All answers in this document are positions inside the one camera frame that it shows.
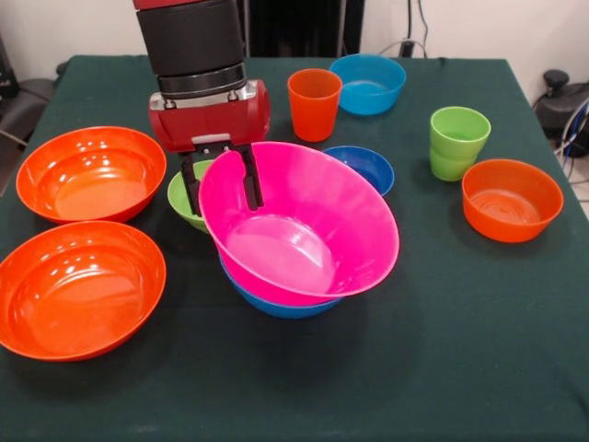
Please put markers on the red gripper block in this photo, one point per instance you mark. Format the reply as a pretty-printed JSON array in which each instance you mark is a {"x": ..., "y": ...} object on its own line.
[{"x": 207, "y": 124}]

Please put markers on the large pink bowl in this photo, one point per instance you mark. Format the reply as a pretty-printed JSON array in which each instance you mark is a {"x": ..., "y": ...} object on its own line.
[{"x": 322, "y": 221}]

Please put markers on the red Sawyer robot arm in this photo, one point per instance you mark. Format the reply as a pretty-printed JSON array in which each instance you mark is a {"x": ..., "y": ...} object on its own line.
[{"x": 193, "y": 41}]

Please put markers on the green bowl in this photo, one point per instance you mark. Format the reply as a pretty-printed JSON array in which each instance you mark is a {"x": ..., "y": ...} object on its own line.
[{"x": 177, "y": 198}]

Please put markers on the orange cup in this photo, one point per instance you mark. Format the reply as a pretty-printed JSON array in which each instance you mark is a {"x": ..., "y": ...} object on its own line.
[{"x": 313, "y": 115}]

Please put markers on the large orange bowl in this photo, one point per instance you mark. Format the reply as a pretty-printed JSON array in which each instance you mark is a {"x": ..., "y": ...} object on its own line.
[
  {"x": 78, "y": 299},
  {"x": 92, "y": 184}
]

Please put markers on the large light blue bowl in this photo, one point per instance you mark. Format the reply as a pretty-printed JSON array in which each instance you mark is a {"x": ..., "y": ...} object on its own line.
[{"x": 285, "y": 310}]

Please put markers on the dark blue bowl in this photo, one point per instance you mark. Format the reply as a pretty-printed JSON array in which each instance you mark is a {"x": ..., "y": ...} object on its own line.
[{"x": 373, "y": 170}]

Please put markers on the small light blue bowl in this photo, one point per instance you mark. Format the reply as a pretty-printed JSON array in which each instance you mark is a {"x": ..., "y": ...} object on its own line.
[{"x": 368, "y": 99}]

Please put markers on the green cup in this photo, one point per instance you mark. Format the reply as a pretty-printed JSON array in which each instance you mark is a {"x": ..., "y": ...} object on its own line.
[{"x": 453, "y": 156}]

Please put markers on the dark green table cloth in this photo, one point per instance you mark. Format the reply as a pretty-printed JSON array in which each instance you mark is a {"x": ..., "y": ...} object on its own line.
[{"x": 437, "y": 368}]

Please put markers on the small orange bowl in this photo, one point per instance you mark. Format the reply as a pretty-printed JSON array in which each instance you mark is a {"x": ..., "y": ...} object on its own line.
[{"x": 511, "y": 221}]

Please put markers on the grey pedestal foot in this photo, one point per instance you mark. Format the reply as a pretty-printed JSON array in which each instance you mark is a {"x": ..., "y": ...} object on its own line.
[
  {"x": 559, "y": 103},
  {"x": 23, "y": 106}
]

